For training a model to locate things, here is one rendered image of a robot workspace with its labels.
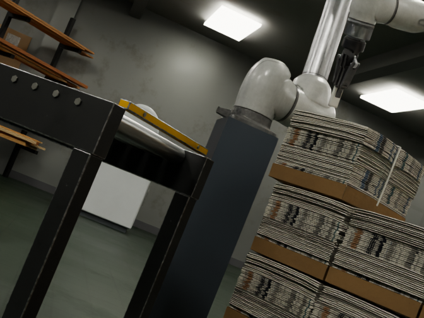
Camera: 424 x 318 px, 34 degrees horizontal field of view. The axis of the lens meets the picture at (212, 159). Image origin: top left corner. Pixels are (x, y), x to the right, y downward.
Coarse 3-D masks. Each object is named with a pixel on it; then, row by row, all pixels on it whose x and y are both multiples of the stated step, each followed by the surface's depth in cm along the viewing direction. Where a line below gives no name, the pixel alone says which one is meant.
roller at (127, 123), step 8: (128, 120) 164; (120, 128) 162; (128, 128) 164; (136, 128) 168; (144, 128) 172; (128, 136) 167; (136, 136) 169; (144, 136) 172; (152, 136) 175; (160, 136) 180; (144, 144) 174; (152, 144) 176; (160, 144) 179; (168, 144) 183; (152, 152) 181; (160, 152) 182; (168, 152) 184; (176, 152) 188; (184, 152) 193; (168, 160) 189; (176, 160) 190
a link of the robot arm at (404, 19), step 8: (400, 0) 219; (408, 0) 220; (416, 0) 222; (400, 8) 219; (408, 8) 219; (416, 8) 220; (400, 16) 220; (408, 16) 220; (416, 16) 221; (384, 24) 224; (392, 24) 222; (400, 24) 222; (408, 24) 222; (416, 24) 222; (416, 32) 227
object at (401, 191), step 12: (408, 156) 211; (408, 168) 213; (420, 168) 218; (396, 180) 210; (408, 180) 215; (396, 192) 213; (408, 192) 216; (384, 204) 209; (396, 204) 215; (408, 204) 219
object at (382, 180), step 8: (392, 152) 205; (400, 152) 209; (392, 160) 207; (400, 160) 209; (384, 176) 206; (392, 176) 208; (384, 184) 208; (376, 192) 205; (384, 192) 208; (376, 200) 206
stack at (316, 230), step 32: (288, 192) 206; (288, 224) 202; (320, 224) 194; (352, 224) 188; (384, 224) 181; (256, 256) 208; (320, 256) 191; (352, 256) 185; (384, 256) 179; (416, 256) 173; (256, 288) 202; (288, 288) 195; (320, 288) 189; (416, 288) 170
